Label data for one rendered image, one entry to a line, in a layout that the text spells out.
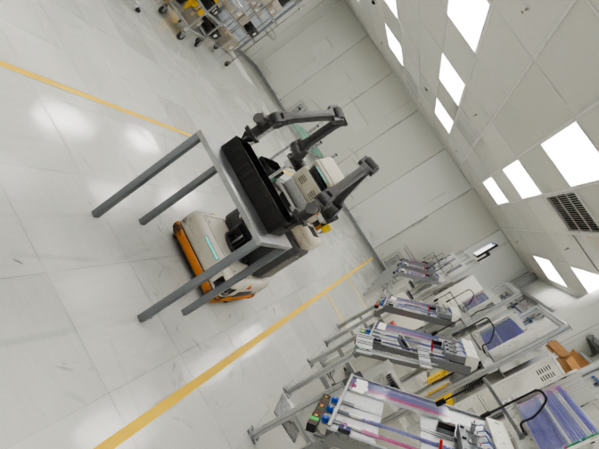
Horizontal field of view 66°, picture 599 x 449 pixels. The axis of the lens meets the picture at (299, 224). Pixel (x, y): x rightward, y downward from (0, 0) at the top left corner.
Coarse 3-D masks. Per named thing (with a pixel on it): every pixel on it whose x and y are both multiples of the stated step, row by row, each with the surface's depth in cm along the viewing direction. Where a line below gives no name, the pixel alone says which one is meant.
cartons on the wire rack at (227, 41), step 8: (224, 0) 771; (264, 0) 788; (272, 0) 815; (232, 8) 767; (272, 8) 825; (280, 8) 840; (240, 16) 803; (272, 16) 850; (224, 32) 837; (224, 40) 838; (232, 40) 842; (224, 48) 852; (232, 48) 870
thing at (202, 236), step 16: (176, 224) 317; (192, 224) 314; (208, 224) 316; (224, 224) 341; (192, 240) 313; (208, 240) 308; (224, 240) 325; (192, 256) 311; (208, 256) 307; (224, 256) 309; (224, 272) 303; (208, 288) 304; (240, 288) 312; (256, 288) 340
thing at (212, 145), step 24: (192, 144) 243; (216, 144) 250; (216, 168) 235; (120, 192) 253; (240, 192) 238; (96, 216) 259; (144, 216) 296; (264, 240) 228; (288, 240) 266; (216, 264) 230; (264, 264) 266; (192, 288) 233; (216, 288) 274; (144, 312) 240
